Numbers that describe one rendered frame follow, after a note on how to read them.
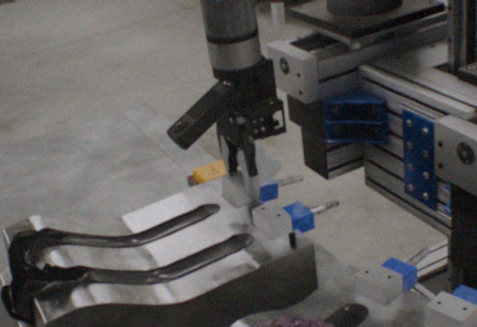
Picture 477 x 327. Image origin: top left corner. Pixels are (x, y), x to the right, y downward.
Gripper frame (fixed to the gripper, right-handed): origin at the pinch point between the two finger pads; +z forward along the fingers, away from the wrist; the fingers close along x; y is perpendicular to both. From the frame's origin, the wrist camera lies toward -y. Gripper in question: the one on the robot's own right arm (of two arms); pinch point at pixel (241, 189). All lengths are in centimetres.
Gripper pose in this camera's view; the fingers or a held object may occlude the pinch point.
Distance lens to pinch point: 115.1
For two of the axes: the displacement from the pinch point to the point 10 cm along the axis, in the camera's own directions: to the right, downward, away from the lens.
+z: 1.3, 8.8, 4.6
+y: 8.8, -3.2, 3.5
